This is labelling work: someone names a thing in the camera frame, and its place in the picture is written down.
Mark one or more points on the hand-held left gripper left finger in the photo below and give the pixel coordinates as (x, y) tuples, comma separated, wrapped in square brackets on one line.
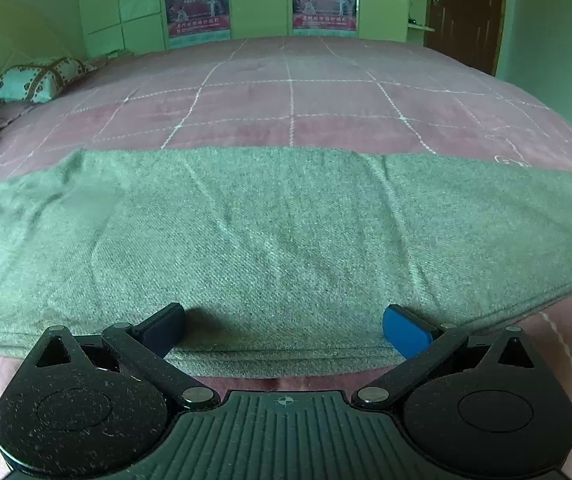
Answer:
[(163, 328)]

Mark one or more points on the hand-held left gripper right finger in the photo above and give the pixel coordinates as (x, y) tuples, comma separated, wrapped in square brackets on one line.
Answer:
[(406, 333)]

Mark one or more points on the green towel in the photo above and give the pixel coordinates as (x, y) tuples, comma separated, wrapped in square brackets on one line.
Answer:
[(266, 240)]

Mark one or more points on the bed with pink checked sheet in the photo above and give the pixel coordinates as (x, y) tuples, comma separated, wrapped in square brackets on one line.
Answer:
[(316, 90)]

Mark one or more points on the white maroon patterned pillow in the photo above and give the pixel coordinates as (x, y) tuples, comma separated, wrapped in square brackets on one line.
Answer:
[(31, 80)]

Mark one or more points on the cream headboard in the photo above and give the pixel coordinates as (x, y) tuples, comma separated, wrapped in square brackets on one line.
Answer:
[(16, 40)]

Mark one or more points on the brown wooden door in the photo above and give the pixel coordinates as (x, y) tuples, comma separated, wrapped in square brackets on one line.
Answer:
[(466, 10)]

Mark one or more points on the green wardrobe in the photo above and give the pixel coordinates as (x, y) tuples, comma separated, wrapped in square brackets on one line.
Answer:
[(258, 0)]

